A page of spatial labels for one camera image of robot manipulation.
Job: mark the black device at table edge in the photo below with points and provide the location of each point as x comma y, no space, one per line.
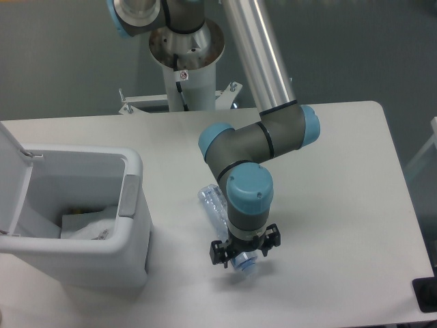
425,292

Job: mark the white frame at right edge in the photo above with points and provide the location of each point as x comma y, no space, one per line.
423,156

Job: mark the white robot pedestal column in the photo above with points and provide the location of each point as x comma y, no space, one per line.
188,61

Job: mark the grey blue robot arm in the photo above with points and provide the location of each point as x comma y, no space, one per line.
236,156

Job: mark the white plastic packaging bag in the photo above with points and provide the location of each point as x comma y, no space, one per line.
107,222

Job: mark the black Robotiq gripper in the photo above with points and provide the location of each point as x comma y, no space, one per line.
221,252

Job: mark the white trash can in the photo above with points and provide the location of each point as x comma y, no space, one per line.
77,180

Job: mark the crushed clear plastic bottle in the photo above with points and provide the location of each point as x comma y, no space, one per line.
215,205

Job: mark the white trash can lid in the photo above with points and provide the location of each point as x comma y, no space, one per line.
16,169

